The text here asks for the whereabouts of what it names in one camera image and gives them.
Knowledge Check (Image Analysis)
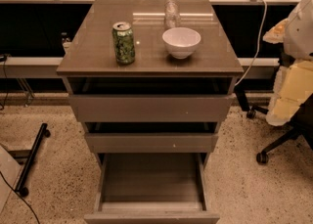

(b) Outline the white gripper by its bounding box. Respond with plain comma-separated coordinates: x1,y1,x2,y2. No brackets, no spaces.
266,61,313,126

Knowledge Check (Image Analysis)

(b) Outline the green soda can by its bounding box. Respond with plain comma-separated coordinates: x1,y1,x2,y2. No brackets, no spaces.
112,22,135,65

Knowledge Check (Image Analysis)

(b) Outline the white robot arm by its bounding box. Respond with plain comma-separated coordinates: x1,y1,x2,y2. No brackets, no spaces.
263,0,313,126

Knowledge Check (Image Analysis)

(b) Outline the grey drawer cabinet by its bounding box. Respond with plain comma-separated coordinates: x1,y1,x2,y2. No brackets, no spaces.
56,0,245,170

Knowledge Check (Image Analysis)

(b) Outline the bottom grey drawer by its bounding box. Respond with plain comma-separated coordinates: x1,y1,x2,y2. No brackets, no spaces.
84,153,219,224

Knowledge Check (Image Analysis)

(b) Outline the grey drawer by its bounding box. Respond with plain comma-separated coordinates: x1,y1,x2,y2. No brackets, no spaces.
84,153,219,224
85,122,218,153
69,77,232,122

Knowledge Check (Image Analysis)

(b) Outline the middle grey drawer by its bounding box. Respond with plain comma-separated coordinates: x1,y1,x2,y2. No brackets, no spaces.
85,122,218,153

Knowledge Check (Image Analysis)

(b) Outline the top grey drawer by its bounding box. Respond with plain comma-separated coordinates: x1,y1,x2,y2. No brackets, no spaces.
69,77,232,122

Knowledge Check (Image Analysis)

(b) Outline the black office chair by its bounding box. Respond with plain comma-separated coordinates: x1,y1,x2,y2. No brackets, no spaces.
234,51,313,165

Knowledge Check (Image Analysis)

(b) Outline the white ceramic bowl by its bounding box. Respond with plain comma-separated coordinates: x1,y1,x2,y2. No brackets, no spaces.
162,27,201,59

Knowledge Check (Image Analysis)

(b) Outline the clear plastic bottle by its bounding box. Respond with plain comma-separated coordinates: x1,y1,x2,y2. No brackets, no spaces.
164,0,180,29

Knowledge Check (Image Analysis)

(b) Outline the small bottle behind cabinet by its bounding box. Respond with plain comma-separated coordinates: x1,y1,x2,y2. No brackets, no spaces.
61,32,71,52

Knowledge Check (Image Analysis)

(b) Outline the white cable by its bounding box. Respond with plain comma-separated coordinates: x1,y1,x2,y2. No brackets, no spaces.
234,0,268,87

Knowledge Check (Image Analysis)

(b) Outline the black floor cable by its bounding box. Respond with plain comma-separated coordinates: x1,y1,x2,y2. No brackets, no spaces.
0,170,41,224

